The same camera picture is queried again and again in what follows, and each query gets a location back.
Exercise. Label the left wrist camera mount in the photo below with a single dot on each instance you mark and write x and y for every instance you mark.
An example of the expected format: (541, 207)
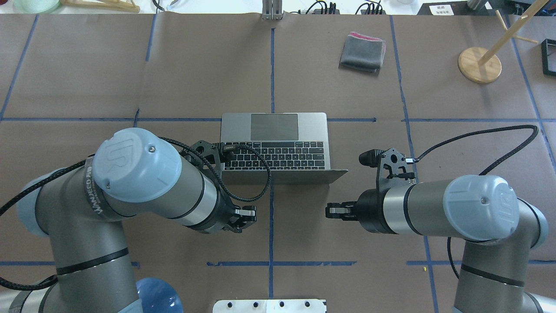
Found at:
(217, 154)

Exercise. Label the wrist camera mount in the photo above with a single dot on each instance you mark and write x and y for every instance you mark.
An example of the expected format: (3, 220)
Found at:
(217, 154)
(392, 168)

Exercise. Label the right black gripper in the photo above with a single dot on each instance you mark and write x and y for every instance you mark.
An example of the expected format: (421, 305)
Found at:
(369, 211)

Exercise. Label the grey folded cloth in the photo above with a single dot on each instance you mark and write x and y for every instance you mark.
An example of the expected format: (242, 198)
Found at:
(363, 53)

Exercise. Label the aluminium frame post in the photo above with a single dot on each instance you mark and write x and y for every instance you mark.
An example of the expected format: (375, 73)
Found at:
(272, 10)

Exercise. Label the green glass plate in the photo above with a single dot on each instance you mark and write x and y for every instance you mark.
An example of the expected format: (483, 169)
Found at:
(36, 6)

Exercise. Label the blue desk lamp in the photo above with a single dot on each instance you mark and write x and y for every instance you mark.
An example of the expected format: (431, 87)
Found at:
(158, 296)

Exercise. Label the wooden mug tree stand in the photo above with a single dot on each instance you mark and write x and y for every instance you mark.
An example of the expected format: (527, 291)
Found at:
(483, 66)

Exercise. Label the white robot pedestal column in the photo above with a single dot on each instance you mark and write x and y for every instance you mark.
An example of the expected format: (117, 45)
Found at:
(271, 306)

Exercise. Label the grey laptop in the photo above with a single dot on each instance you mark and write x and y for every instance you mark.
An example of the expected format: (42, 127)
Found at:
(295, 145)

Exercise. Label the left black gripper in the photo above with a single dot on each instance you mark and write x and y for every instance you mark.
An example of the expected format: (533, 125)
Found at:
(223, 216)

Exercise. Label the black box with label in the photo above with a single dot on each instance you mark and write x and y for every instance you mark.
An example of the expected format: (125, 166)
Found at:
(453, 8)

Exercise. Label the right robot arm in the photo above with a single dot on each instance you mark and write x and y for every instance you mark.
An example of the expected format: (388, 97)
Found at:
(499, 230)

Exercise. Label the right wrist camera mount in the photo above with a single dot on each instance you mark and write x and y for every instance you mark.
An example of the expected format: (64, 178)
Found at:
(392, 168)

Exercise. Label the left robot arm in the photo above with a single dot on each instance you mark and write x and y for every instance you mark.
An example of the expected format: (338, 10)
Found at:
(81, 209)

